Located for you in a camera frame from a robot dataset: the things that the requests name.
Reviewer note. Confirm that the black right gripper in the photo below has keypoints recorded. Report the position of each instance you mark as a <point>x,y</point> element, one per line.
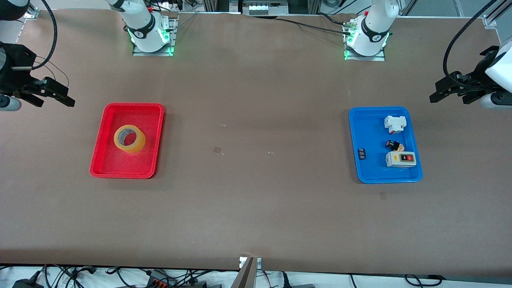
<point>12,76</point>

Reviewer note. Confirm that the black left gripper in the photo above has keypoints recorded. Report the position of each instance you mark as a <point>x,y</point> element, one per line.
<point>481,70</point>

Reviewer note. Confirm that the yellow tape roll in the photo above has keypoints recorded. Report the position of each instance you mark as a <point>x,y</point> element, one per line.
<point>138,146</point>

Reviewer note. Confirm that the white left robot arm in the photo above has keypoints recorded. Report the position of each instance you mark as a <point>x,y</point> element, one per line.
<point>376,24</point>

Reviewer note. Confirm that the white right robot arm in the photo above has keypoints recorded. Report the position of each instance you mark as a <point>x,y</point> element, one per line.
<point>142,18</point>

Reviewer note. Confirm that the white circuit breaker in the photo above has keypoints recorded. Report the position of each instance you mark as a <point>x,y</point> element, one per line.
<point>396,122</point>

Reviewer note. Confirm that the black push button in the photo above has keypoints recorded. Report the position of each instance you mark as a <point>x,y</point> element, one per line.
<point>391,144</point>

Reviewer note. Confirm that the small black chip module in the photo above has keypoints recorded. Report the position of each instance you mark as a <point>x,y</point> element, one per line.
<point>362,153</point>

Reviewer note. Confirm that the blue plastic tray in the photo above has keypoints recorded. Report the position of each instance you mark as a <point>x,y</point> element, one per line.
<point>372,168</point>

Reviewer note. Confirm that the red plastic tray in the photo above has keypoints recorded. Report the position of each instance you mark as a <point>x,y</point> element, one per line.
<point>152,160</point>

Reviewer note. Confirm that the black power adapter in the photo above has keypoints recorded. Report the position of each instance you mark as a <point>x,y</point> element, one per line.
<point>26,284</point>

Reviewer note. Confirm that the white power strip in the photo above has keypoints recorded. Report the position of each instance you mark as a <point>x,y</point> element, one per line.
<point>266,8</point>

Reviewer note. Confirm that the orange black connector block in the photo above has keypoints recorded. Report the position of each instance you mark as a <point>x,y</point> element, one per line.
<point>160,280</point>

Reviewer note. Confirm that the grey metal bar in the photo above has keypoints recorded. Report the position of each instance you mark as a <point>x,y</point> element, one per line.
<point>246,278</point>

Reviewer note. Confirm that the silver table corner bracket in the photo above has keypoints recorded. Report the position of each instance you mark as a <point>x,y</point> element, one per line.
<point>490,22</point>
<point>32,14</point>

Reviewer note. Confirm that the grey switch box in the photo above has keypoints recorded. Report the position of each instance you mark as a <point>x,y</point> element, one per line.
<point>394,160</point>

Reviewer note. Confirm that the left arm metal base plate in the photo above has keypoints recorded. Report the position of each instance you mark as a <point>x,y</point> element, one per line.
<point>360,58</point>

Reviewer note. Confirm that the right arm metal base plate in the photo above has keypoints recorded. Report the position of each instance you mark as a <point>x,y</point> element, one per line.
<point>174,40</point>

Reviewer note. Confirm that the small white mount plate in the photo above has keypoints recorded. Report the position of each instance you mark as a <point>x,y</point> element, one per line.
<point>242,262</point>

